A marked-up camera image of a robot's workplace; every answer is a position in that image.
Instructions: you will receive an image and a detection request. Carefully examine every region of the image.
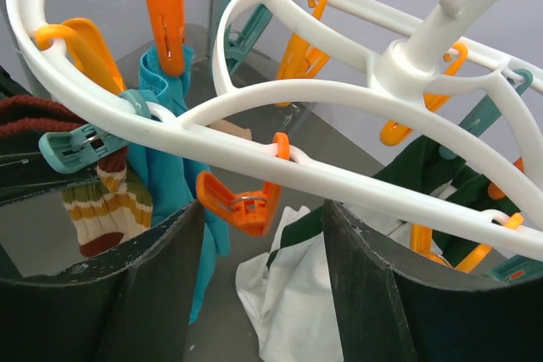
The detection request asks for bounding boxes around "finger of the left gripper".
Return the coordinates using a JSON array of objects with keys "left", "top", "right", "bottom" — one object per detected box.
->
[{"left": 1, "top": 132, "right": 98, "bottom": 205}]

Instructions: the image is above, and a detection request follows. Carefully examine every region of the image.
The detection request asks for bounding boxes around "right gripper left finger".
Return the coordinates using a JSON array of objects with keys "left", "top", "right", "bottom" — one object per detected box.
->
[{"left": 1, "top": 202, "right": 204, "bottom": 361}]

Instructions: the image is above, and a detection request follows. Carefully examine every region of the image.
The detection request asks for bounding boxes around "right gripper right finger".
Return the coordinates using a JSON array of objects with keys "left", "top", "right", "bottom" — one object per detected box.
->
[{"left": 322, "top": 200, "right": 542, "bottom": 361}]

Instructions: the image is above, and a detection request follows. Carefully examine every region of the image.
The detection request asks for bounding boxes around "striped sock red cuff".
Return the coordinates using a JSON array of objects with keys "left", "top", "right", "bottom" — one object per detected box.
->
[{"left": 1, "top": 96, "right": 154, "bottom": 258}]

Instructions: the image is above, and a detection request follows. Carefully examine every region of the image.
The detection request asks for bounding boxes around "blue cloth garment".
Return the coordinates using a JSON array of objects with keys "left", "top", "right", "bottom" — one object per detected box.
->
[{"left": 128, "top": 46, "right": 231, "bottom": 323}]

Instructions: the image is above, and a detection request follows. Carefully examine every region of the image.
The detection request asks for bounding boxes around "white oval clip hanger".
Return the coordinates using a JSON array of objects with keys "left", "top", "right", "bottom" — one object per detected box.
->
[{"left": 6, "top": 0, "right": 543, "bottom": 261}]

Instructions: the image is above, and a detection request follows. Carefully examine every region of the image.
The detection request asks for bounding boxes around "teal clothespin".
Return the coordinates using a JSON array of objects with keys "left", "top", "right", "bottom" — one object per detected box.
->
[{"left": 37, "top": 89, "right": 152, "bottom": 175}]

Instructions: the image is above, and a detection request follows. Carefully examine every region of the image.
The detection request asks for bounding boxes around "white and green shirt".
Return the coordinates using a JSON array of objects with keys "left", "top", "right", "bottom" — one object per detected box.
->
[{"left": 235, "top": 135, "right": 527, "bottom": 362}]

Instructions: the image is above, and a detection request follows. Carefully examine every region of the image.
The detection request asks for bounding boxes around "yellow orange clothespin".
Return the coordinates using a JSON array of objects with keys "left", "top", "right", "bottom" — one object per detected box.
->
[{"left": 34, "top": 18, "right": 126, "bottom": 95}]

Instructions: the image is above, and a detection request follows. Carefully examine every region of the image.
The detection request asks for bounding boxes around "orange lower clothespin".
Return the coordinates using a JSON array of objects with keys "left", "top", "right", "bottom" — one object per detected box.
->
[{"left": 195, "top": 131, "right": 292, "bottom": 238}]

